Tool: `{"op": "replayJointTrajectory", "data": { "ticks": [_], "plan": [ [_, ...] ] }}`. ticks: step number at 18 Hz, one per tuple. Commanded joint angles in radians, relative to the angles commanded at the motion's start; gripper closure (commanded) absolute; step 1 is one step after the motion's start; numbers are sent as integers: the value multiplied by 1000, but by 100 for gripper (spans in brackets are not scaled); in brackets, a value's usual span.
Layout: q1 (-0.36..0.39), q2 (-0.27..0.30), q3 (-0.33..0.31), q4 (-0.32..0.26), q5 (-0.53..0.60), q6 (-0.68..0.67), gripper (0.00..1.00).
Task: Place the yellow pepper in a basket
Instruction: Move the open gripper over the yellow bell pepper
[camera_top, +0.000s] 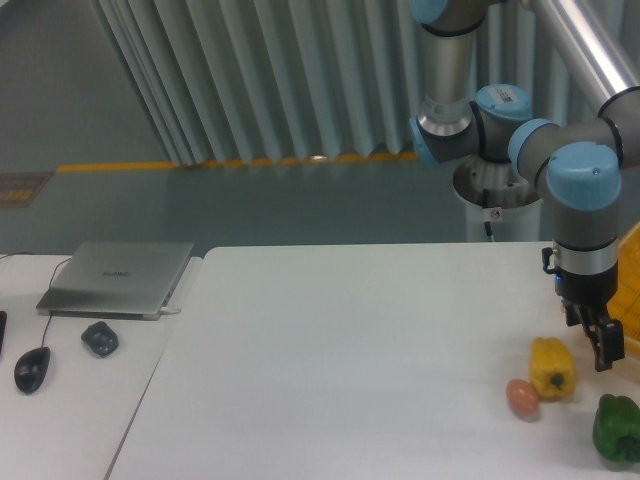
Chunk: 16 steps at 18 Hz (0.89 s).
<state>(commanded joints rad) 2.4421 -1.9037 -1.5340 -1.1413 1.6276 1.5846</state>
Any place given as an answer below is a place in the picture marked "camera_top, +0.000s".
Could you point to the small black plastic holder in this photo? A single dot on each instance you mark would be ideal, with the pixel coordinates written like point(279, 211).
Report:
point(101, 339)

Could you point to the yellow plastic basket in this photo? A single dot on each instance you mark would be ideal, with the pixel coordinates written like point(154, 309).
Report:
point(624, 305)

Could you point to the black device at edge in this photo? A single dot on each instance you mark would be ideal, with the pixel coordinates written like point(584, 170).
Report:
point(3, 325)

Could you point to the black computer mouse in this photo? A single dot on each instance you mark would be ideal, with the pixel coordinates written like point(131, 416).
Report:
point(31, 369)

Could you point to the brown egg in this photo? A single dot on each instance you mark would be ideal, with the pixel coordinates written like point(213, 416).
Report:
point(522, 397)

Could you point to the silver closed laptop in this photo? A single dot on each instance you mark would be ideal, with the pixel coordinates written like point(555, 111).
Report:
point(117, 280)

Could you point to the yellow bell pepper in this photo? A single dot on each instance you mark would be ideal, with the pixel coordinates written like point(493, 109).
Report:
point(551, 368)

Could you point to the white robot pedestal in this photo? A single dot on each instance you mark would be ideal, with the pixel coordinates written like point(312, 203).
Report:
point(499, 205)

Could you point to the grey pleated curtain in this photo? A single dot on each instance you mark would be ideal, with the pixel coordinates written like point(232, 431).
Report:
point(251, 80)

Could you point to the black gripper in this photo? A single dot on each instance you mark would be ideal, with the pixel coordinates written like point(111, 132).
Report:
point(588, 276)

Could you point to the green bell pepper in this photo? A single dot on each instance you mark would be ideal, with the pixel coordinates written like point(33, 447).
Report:
point(615, 432)

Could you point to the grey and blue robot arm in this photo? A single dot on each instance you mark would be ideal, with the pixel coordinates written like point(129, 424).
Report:
point(575, 169)

